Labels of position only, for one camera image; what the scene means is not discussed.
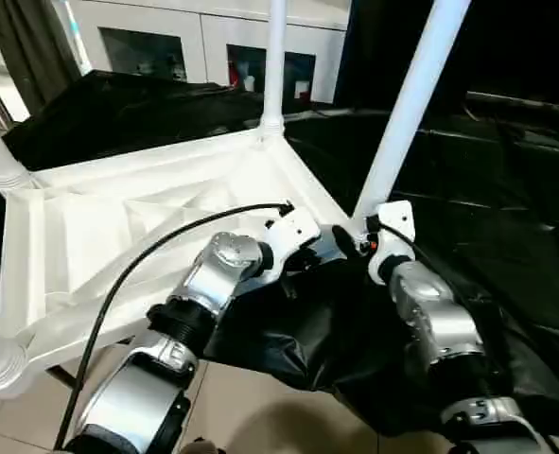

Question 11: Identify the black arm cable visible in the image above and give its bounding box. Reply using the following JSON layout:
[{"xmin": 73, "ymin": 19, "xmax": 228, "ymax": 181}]
[
  {"xmin": 370, "ymin": 219, "xmax": 545, "ymax": 445},
  {"xmin": 56, "ymin": 201, "xmax": 295, "ymax": 451}
]

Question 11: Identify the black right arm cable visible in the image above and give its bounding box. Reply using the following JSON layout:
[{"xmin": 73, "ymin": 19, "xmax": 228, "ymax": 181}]
[{"xmin": 370, "ymin": 219, "xmax": 545, "ymax": 445}]

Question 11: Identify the white plastic table top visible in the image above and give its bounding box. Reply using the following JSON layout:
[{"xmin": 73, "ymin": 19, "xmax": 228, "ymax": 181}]
[{"xmin": 0, "ymin": 127, "xmax": 358, "ymax": 394}]

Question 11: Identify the white cabinet with glass doors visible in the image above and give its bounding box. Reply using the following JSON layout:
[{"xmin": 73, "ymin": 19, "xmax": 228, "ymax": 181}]
[{"xmin": 66, "ymin": 0, "xmax": 352, "ymax": 103}]

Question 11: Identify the black mat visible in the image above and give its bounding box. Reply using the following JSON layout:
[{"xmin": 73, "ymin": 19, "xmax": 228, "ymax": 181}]
[{"xmin": 0, "ymin": 71, "xmax": 559, "ymax": 441}]

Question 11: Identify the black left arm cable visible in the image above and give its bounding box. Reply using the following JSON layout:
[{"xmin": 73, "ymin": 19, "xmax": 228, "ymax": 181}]
[{"xmin": 56, "ymin": 201, "xmax": 295, "ymax": 451}]

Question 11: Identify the grey window curtain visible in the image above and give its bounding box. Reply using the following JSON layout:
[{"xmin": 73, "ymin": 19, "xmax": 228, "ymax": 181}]
[{"xmin": 0, "ymin": 0, "xmax": 83, "ymax": 96}]

